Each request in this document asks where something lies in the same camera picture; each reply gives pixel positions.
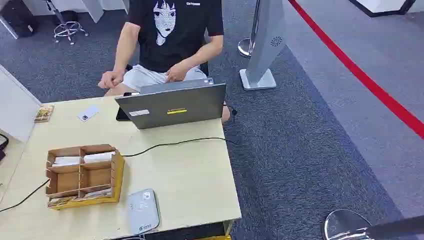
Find person's right hand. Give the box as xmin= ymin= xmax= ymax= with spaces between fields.
xmin=97 ymin=69 xmax=125 ymax=90

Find person's left hand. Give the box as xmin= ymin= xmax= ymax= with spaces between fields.
xmin=165 ymin=62 xmax=189 ymax=83

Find person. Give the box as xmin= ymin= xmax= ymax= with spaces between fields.
xmin=97 ymin=0 xmax=238 ymax=124

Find grey laptop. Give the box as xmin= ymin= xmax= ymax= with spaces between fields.
xmin=114 ymin=78 xmax=227 ymax=130

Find black phone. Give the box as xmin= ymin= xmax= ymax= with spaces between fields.
xmin=115 ymin=107 xmax=131 ymax=122

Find chrome chair base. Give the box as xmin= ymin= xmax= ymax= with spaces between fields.
xmin=45 ymin=0 xmax=90 ymax=46

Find patterned card pack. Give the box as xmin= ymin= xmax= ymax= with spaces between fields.
xmin=33 ymin=105 xmax=55 ymax=124

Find white furniture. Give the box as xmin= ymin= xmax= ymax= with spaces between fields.
xmin=22 ymin=0 xmax=131 ymax=24

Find white card stack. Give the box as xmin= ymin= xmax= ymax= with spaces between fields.
xmin=52 ymin=155 xmax=82 ymax=167
xmin=83 ymin=151 xmax=116 ymax=164

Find grey kiosk stand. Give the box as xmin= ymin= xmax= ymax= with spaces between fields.
xmin=239 ymin=0 xmax=287 ymax=91

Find white partition panel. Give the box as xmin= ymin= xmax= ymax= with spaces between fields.
xmin=0 ymin=63 xmax=43 ymax=144

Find wooden card box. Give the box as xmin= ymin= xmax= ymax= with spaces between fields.
xmin=45 ymin=143 xmax=126 ymax=211

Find black bag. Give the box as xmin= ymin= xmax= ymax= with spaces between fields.
xmin=0 ymin=0 xmax=39 ymax=38

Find printed cards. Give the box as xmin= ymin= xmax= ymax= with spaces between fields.
xmin=47 ymin=188 xmax=113 ymax=209

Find black object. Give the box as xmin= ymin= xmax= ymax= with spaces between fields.
xmin=0 ymin=133 xmax=10 ymax=162

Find grey flat device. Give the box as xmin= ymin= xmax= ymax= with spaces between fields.
xmin=126 ymin=188 xmax=161 ymax=236

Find red barrier belt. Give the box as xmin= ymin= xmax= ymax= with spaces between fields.
xmin=287 ymin=0 xmax=424 ymax=140

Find white platform black edge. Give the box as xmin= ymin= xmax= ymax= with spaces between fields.
xmin=347 ymin=0 xmax=417 ymax=18

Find chrome stanchion base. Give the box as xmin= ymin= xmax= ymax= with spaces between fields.
xmin=322 ymin=208 xmax=375 ymax=240

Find dark stanchion pole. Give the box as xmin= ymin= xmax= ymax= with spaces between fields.
xmin=363 ymin=215 xmax=424 ymax=240

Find black cable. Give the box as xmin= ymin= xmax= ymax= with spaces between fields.
xmin=0 ymin=137 xmax=240 ymax=214

